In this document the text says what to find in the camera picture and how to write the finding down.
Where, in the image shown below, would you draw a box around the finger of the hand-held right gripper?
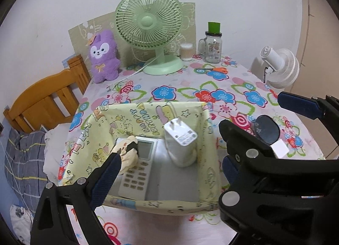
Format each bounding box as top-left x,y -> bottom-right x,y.
218,119 -> 280,171
277,91 -> 339,129

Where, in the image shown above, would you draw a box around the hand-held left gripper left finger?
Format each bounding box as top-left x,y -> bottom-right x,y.
30,152 -> 123,245

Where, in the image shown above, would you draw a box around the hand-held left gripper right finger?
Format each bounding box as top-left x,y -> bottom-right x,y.
222,154 -> 240,189

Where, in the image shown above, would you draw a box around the black oval case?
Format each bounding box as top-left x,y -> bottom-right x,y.
254,115 -> 281,145

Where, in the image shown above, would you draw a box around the white remote control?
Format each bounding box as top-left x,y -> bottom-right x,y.
118,137 -> 157,200

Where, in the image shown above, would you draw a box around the cream round plush charm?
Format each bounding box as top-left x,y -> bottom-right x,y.
110,135 -> 139,174

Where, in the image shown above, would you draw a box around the small white charger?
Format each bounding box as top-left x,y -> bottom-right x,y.
270,141 -> 290,159

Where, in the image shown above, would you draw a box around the large white charger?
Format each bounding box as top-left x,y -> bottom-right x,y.
164,117 -> 199,168

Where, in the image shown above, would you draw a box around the yellow fabric storage box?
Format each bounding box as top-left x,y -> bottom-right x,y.
58,101 -> 221,216

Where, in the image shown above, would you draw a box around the white standing fan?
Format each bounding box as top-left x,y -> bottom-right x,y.
249,46 -> 300,89

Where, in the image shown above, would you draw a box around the beige wooden door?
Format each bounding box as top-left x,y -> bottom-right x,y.
295,0 -> 339,159

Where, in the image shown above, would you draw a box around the plaid blue-grey quilt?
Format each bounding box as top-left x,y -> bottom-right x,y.
4,129 -> 51,214

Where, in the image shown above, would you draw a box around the glass jar green lid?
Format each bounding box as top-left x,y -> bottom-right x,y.
198,22 -> 223,63

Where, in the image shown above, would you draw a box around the white patterned cloth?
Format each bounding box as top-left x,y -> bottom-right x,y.
10,205 -> 33,244

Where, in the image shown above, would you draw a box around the cotton swab container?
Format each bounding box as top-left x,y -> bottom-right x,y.
180,43 -> 193,62

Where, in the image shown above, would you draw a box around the wooden chair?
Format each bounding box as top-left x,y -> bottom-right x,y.
3,54 -> 92,133

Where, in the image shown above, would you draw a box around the purple plush toy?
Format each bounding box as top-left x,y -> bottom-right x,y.
88,29 -> 121,84

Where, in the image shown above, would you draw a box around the beige printed board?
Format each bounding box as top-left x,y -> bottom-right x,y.
68,2 -> 198,69

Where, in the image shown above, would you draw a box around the green desk fan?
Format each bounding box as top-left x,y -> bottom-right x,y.
115,0 -> 184,76

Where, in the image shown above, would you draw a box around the orange handled scissors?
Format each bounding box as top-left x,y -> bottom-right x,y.
195,67 -> 228,74

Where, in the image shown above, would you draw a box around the white fan cable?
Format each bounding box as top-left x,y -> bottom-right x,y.
120,58 -> 157,80

